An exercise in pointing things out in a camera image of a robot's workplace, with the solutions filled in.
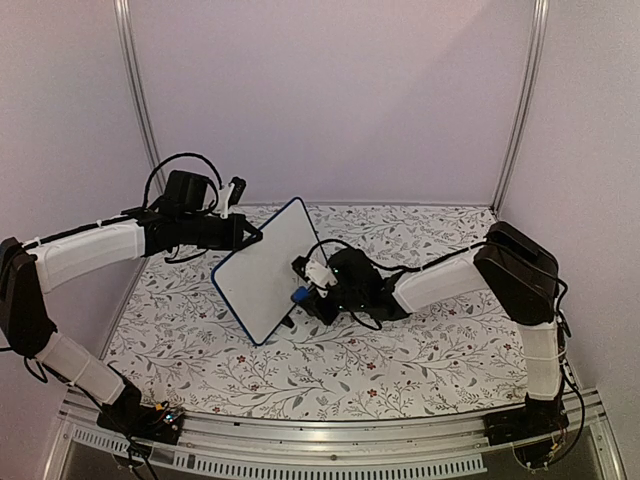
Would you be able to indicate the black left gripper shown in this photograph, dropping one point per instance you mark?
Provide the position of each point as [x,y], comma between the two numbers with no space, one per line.
[235,240]

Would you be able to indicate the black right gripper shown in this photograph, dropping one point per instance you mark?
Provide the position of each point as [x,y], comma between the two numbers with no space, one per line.
[328,315]

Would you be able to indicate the small blue-framed whiteboard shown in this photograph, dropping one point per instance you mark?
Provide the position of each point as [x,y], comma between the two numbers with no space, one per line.
[257,282]

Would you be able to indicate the blue whiteboard eraser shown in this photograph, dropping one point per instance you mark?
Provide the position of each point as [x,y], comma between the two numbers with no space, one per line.
[300,295]

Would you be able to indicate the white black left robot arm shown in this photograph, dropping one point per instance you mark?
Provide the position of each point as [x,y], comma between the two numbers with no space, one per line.
[43,277]

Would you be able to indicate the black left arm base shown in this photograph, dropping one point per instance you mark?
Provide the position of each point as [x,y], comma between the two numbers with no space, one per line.
[160,423]

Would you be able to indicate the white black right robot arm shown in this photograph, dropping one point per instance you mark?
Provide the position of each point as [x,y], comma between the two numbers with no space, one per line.
[521,275]

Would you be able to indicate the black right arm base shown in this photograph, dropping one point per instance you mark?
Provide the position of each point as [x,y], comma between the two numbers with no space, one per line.
[538,428]

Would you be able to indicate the floral patterned tablecloth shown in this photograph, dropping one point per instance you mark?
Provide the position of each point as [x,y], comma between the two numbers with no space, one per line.
[178,341]

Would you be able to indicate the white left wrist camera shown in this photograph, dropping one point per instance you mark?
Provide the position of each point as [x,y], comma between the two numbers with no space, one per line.
[230,196]

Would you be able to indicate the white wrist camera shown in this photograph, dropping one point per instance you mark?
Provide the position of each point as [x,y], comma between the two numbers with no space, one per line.
[319,276]
[230,196]

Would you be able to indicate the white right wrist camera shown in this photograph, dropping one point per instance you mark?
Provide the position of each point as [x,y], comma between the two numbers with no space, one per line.
[319,276]

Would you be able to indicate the aluminium front rail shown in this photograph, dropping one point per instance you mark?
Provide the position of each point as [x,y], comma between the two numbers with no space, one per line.
[222,447]

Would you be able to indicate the left aluminium frame post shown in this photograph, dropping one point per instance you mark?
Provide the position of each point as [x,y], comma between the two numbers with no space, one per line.
[133,72]

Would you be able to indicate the aluminium frame post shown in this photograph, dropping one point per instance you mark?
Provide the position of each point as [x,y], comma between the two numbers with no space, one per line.
[532,65]
[133,72]

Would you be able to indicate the right aluminium frame post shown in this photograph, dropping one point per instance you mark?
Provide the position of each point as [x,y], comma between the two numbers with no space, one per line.
[532,65]

